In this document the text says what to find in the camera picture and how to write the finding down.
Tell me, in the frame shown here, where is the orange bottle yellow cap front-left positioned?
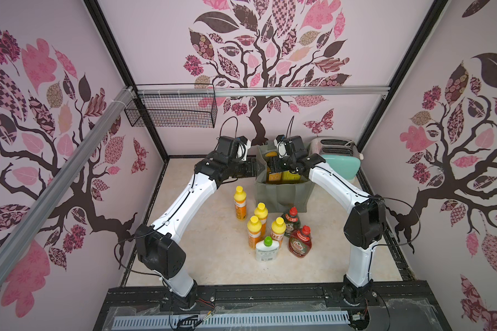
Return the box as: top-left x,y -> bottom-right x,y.
247,216 -> 262,249

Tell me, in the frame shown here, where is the black wire basket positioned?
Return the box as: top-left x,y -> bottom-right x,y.
125,83 -> 218,128

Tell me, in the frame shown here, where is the orange pump soap bottle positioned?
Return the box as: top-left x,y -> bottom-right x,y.
265,151 -> 282,184

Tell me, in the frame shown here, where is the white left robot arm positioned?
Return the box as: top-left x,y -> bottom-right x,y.
135,157 -> 258,310

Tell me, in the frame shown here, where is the grey-green shopping bag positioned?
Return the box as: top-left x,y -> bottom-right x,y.
255,141 -> 315,213

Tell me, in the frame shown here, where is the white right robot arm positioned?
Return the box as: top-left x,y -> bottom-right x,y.
267,154 -> 387,306

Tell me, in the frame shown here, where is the large yellow dish soap bottle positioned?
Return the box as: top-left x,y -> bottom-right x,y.
281,170 -> 302,183

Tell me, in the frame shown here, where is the dark green bottle red cap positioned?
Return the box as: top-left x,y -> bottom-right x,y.
282,206 -> 302,237

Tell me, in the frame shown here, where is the white bottle green cap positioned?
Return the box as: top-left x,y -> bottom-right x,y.
255,236 -> 280,261

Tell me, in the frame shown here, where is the orange bottle yellow cap rear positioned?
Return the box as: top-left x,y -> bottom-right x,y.
233,186 -> 247,221

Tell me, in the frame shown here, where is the orange bottle yellow cap middle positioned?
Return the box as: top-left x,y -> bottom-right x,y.
254,202 -> 269,238

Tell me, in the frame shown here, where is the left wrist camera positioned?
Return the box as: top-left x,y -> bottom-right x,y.
214,136 -> 251,164

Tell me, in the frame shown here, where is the mint green toaster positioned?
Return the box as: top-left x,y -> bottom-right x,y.
309,137 -> 364,181

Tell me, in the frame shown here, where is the orange bottle yellow cap front-right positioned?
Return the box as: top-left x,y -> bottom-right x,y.
271,217 -> 287,245

